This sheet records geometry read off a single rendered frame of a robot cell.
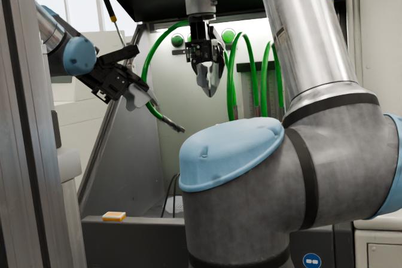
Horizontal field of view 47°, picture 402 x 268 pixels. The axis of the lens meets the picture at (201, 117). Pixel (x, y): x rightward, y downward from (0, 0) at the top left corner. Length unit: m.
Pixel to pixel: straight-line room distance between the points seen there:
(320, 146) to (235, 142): 0.10
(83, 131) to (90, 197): 2.80
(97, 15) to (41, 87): 6.16
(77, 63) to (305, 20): 0.50
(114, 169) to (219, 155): 0.94
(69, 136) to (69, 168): 3.42
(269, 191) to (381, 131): 0.15
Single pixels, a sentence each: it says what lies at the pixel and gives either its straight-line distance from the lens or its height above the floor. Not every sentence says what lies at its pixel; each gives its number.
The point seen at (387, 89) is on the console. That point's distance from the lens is 1.24.
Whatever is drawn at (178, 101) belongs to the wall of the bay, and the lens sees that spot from 1.61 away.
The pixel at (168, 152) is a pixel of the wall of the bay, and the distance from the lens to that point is 1.66.
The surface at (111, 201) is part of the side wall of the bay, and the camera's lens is 1.37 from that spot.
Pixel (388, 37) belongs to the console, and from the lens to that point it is 1.26.
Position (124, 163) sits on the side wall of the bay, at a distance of 1.43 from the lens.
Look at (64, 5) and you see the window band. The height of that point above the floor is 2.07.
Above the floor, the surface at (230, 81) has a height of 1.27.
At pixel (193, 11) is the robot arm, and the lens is 1.17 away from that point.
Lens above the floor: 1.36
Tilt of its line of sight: 9 degrees down
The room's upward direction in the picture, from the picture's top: 5 degrees counter-clockwise
